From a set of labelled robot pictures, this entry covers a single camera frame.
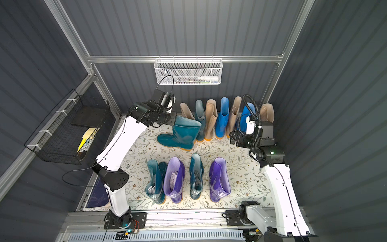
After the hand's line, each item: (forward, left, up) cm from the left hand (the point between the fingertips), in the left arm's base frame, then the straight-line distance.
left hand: (175, 118), depth 74 cm
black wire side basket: (-2, +53, -4) cm, 53 cm away
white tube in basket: (+32, -18, +3) cm, 37 cm away
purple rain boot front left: (-21, +1, -15) cm, 26 cm away
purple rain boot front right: (-30, -19, -7) cm, 37 cm away
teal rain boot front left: (-29, +7, -10) cm, 32 cm away
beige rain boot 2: (+15, -20, -13) cm, 28 cm away
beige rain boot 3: (+16, -35, -8) cm, 39 cm away
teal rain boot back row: (+16, -13, -15) cm, 25 cm away
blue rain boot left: (+8, -25, -8) cm, 27 cm away
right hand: (-8, -32, -3) cm, 33 cm away
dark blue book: (-27, +43, -32) cm, 60 cm away
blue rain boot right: (+12, -40, -19) cm, 45 cm away
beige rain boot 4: (+9, -51, -6) cm, 52 cm away
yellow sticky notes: (-7, +44, -5) cm, 45 cm away
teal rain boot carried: (+7, -4, -19) cm, 21 cm away
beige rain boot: (+13, -4, -7) cm, 15 cm away
